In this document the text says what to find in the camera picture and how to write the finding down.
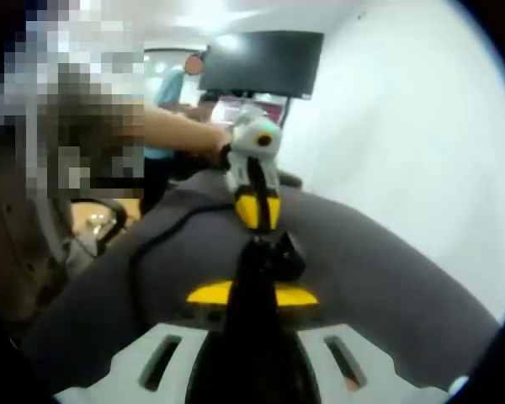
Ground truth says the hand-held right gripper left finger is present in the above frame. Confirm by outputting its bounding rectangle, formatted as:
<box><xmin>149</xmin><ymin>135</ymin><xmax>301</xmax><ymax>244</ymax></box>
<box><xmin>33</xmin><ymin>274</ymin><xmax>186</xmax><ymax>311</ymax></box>
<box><xmin>54</xmin><ymin>281</ymin><xmax>253</xmax><ymax>404</ymax></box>

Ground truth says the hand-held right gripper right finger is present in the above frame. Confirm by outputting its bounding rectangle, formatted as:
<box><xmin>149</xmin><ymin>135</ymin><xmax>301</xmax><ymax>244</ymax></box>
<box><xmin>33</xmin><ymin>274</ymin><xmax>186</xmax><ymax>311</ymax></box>
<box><xmin>252</xmin><ymin>285</ymin><xmax>451</xmax><ymax>404</ymax></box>

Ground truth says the black charging case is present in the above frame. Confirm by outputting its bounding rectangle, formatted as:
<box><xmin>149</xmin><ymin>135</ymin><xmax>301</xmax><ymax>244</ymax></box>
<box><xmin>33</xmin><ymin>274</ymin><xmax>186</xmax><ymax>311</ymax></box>
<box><xmin>238</xmin><ymin>230</ymin><xmax>308</xmax><ymax>284</ymax></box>

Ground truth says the person's left hand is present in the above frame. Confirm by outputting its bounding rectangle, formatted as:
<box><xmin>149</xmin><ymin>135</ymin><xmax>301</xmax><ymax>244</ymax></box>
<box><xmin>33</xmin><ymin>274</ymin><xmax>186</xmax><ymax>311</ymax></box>
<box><xmin>216</xmin><ymin>141</ymin><xmax>237</xmax><ymax>173</ymax></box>

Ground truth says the purple-lit computer screen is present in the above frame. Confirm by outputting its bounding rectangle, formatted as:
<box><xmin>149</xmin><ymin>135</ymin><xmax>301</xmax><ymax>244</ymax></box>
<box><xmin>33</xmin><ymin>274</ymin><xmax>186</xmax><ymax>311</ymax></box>
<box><xmin>212</xmin><ymin>94</ymin><xmax>287</xmax><ymax>127</ymax></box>

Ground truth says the black keyboard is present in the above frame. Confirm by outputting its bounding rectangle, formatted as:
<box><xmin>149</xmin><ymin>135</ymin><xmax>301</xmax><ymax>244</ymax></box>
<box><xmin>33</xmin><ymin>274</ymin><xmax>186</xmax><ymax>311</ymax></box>
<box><xmin>277</xmin><ymin>170</ymin><xmax>305</xmax><ymax>189</ymax></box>

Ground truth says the black office chair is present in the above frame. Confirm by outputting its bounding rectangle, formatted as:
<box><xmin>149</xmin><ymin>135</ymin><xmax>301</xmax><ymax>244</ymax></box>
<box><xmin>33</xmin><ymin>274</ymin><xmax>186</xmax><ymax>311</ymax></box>
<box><xmin>73</xmin><ymin>197</ymin><xmax>130</xmax><ymax>253</ymax></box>

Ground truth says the person in olive shirt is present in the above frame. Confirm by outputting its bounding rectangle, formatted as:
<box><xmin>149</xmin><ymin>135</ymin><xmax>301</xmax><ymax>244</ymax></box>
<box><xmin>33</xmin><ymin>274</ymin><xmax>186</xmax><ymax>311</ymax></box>
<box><xmin>0</xmin><ymin>197</ymin><xmax>75</xmax><ymax>338</ymax></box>

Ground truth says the black wall monitor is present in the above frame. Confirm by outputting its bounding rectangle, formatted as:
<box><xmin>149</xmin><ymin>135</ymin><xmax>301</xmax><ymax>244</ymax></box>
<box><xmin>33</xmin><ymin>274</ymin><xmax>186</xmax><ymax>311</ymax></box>
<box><xmin>198</xmin><ymin>29</ymin><xmax>324</xmax><ymax>100</ymax></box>

